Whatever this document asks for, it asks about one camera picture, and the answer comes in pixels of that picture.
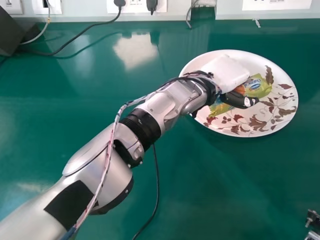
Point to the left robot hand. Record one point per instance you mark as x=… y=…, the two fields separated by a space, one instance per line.
x=225 y=72

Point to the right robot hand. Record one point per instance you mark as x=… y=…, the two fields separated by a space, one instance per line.
x=313 y=220

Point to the yellow-green biscuit packet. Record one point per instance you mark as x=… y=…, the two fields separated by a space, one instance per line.
x=257 y=86

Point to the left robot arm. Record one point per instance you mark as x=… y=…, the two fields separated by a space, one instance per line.
x=87 y=187

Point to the plate with brown leaf pattern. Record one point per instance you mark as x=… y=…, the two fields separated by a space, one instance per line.
x=262 y=117

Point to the black plug adapter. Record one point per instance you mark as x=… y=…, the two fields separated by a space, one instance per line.
x=151 y=5

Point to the white socket strip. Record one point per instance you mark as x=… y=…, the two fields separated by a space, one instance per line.
x=11 y=6
x=55 y=6
x=135 y=6

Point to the black box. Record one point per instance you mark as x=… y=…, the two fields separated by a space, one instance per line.
x=7 y=32

